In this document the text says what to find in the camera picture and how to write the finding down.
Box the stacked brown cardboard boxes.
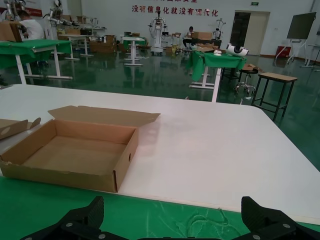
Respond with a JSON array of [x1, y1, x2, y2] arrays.
[[89, 34, 118, 54]]

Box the seated person dark clothes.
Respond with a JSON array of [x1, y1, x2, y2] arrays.
[[182, 26, 196, 50]]

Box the white humanoid robot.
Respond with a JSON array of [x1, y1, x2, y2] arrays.
[[147, 11, 169, 55]]

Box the red cabinet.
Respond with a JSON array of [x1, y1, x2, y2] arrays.
[[275, 44, 293, 60]]

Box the silver armed robot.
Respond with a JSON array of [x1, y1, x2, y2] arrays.
[[42, 0, 80, 40]]

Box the green table cloth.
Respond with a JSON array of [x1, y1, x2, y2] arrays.
[[0, 174, 320, 240]]

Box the flat cardboard pieces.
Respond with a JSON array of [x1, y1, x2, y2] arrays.
[[242, 63, 265, 74]]

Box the green covered white table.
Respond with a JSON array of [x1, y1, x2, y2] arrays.
[[0, 38, 74, 85]]

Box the dark display on stand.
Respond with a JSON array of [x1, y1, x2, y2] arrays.
[[286, 11, 317, 68]]

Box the wooden top metal stool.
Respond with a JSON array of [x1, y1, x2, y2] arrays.
[[251, 71, 299, 121]]

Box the person in white shirt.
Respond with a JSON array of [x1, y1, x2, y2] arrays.
[[17, 9, 45, 40]]

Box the open brown cardboard box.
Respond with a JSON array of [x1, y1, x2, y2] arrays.
[[0, 104, 161, 194]]

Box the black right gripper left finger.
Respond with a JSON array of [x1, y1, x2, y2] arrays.
[[57, 196, 105, 232]]

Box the white curved device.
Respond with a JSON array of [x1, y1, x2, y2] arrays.
[[226, 42, 250, 56]]

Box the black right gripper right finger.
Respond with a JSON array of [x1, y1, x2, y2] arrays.
[[240, 196, 301, 236]]

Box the red wall banner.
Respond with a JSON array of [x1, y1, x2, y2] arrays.
[[0, 6, 42, 16]]

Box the black swivel stool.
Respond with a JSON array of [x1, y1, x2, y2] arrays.
[[234, 68, 259, 96]]

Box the green draped white table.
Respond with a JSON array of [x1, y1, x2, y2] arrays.
[[188, 48, 248, 103]]

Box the small white robot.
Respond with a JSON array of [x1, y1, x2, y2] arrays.
[[211, 17, 228, 41]]

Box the wide brown cardboard box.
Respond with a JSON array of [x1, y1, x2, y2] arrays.
[[191, 31, 213, 40]]

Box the flat cardboard piece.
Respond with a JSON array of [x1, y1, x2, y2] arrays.
[[0, 117, 42, 141]]

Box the beige double door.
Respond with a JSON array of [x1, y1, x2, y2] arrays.
[[234, 9, 271, 56]]

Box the small white desk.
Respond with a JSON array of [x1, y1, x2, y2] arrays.
[[120, 35, 146, 66]]

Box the upright brown cardboard box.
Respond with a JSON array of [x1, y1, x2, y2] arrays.
[[0, 21, 23, 43]]

